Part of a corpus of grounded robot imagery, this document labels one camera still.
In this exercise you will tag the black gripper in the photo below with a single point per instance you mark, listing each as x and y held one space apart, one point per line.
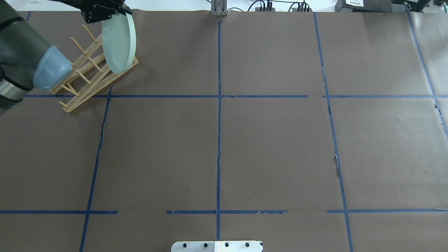
100 10

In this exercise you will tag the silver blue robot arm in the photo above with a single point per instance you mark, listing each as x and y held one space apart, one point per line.
29 61

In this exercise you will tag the white mounting plate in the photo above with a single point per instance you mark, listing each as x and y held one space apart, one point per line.
218 246

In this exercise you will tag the wooden dish rack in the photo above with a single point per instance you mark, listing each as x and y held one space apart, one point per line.
90 74

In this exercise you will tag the light green plate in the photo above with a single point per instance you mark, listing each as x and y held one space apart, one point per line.
119 42

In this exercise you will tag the grey metal bracket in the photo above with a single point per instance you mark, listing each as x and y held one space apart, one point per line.
219 7

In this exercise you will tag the black box with label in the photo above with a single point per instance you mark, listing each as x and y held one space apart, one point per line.
375 6

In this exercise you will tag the brown paper table cover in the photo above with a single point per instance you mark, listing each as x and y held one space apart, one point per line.
311 132

